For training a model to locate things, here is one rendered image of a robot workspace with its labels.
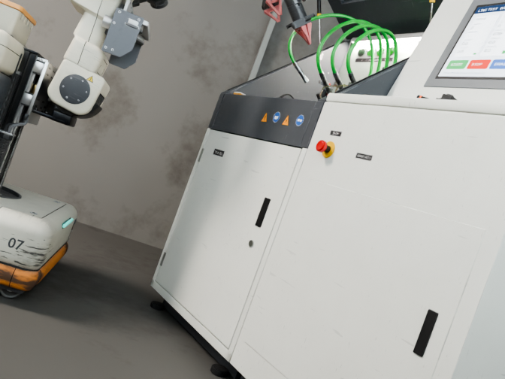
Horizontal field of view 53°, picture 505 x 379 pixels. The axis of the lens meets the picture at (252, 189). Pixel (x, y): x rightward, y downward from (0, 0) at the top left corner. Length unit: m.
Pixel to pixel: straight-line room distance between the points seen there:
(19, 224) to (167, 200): 1.90
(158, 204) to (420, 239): 2.54
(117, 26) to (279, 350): 1.21
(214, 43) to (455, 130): 2.56
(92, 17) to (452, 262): 1.46
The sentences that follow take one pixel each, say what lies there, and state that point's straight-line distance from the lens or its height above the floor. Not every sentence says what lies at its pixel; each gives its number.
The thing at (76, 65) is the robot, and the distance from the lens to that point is 1.94.
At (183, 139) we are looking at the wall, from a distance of 3.54.
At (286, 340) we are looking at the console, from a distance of 1.49.
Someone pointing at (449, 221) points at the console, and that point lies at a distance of 1.21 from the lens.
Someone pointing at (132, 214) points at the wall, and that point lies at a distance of 3.56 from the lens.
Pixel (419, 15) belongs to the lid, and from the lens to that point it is 2.28.
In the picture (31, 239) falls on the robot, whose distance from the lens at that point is 1.77.
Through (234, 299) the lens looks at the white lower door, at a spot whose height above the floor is 0.25.
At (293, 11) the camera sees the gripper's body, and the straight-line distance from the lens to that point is 2.01.
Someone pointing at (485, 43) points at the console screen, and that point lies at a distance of 1.74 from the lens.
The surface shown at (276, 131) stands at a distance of 1.78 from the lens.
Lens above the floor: 0.62
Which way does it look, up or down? level
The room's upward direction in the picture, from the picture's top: 20 degrees clockwise
